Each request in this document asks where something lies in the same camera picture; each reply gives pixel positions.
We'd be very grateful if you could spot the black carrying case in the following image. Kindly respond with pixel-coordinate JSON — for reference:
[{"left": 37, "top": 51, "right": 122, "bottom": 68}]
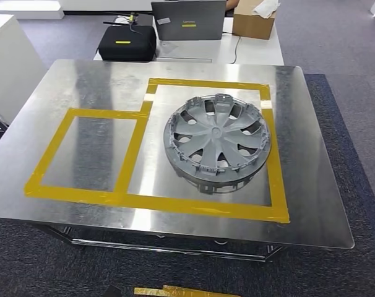
[{"left": 98, "top": 24, "right": 157, "bottom": 62}]

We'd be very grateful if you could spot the stainless steel workbench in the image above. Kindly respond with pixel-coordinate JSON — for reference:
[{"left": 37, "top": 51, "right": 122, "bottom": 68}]
[{"left": 0, "top": 58, "right": 355, "bottom": 263}]

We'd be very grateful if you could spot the white low platform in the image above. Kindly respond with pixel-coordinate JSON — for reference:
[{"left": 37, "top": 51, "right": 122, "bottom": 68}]
[{"left": 0, "top": 0, "right": 64, "bottom": 20}]

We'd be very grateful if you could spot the white office desk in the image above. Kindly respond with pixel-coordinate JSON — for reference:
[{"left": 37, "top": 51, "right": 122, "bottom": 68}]
[{"left": 92, "top": 16, "right": 285, "bottom": 66}]

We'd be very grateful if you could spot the grey plastic wheel cover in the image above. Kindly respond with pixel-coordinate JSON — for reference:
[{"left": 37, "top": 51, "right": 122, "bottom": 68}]
[{"left": 163, "top": 93, "right": 272, "bottom": 196}]

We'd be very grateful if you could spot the black laptop cable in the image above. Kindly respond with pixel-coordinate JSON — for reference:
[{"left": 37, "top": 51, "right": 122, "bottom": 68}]
[{"left": 230, "top": 35, "right": 241, "bottom": 64}]

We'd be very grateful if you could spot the black rod with yellow tag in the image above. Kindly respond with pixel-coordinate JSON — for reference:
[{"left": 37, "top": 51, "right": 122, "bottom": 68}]
[{"left": 102, "top": 11, "right": 145, "bottom": 36}]

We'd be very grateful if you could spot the brown cardboard box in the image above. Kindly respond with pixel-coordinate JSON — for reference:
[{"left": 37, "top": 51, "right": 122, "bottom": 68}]
[{"left": 232, "top": 0, "right": 277, "bottom": 41}]

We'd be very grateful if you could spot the yellow tape on workbench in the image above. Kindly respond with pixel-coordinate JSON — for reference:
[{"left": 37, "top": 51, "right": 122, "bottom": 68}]
[{"left": 23, "top": 77, "right": 291, "bottom": 225}]

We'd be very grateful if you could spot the white crumpled paper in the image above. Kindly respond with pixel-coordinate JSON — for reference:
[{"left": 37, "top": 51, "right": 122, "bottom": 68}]
[{"left": 252, "top": 0, "right": 281, "bottom": 19}]

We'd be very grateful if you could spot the grey laptop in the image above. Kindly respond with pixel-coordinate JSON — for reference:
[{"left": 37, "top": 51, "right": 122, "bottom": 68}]
[{"left": 150, "top": 0, "right": 227, "bottom": 41}]

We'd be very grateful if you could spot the yellow floor tape outline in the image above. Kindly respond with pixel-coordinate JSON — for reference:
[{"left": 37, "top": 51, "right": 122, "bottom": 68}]
[{"left": 133, "top": 285, "right": 240, "bottom": 297}]

